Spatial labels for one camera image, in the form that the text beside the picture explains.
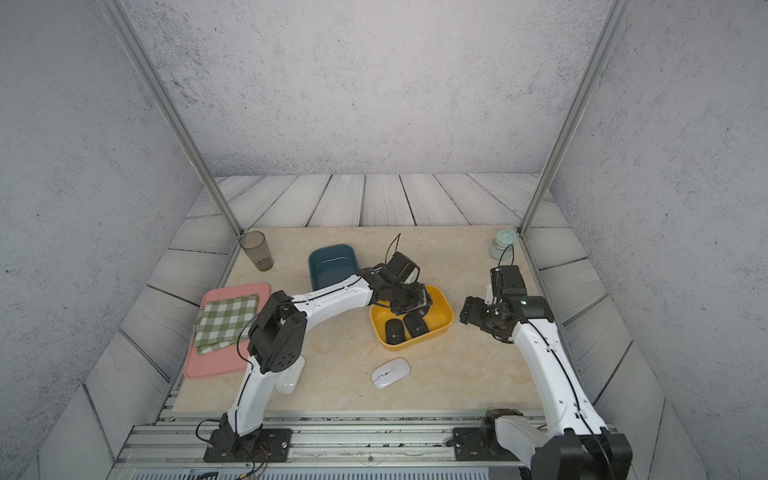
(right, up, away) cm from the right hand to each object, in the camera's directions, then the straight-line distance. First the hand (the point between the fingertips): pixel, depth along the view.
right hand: (475, 317), depth 78 cm
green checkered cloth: (-74, -5, +16) cm, 76 cm away
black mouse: (-21, -7, +13) cm, 25 cm away
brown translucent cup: (-67, +19, +21) cm, 73 cm away
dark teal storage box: (-44, +13, +33) cm, 56 cm away
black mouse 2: (-15, -6, +15) cm, 22 cm away
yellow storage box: (-7, -4, +17) cm, 19 cm away
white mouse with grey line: (-22, -16, +4) cm, 28 cm away
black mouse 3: (-14, -1, +9) cm, 17 cm away
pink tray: (-70, -15, +13) cm, 73 cm away
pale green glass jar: (+17, +22, +26) cm, 38 cm away
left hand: (-9, +1, +10) cm, 14 cm away
